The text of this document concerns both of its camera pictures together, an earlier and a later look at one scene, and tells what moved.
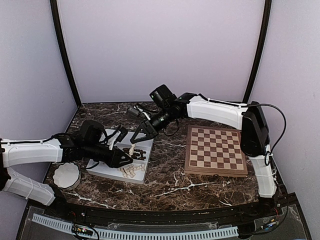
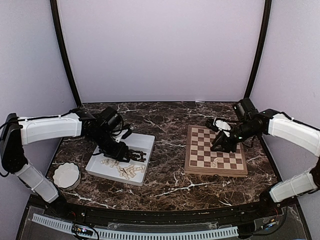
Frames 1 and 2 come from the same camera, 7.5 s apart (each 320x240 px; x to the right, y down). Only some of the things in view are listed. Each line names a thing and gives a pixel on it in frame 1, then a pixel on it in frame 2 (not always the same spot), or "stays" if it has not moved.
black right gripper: x=145 y=127 to x=226 y=143
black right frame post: x=267 y=16 stays
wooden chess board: x=213 y=151 stays
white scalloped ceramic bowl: x=67 y=176 stays
